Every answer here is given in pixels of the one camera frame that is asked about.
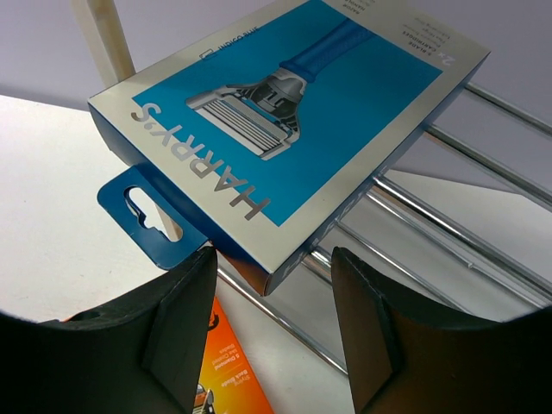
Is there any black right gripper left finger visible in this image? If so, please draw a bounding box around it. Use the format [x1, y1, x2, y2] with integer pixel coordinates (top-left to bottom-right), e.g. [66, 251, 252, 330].
[1, 248, 217, 413]

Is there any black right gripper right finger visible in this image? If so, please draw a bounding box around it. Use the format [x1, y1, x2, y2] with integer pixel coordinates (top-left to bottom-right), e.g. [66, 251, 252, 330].
[331, 248, 551, 413]

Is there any blue Harry's razor box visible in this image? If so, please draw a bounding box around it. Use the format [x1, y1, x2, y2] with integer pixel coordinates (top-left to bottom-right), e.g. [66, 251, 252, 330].
[88, 1, 489, 295]

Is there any cream metal-rod shelf rack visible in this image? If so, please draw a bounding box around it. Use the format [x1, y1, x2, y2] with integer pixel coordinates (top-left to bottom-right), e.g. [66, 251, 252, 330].
[71, 1, 551, 377]

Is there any orange Gillette Fusion5 box middle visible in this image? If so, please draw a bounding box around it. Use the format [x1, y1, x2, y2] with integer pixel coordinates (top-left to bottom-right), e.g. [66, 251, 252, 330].
[53, 301, 273, 413]

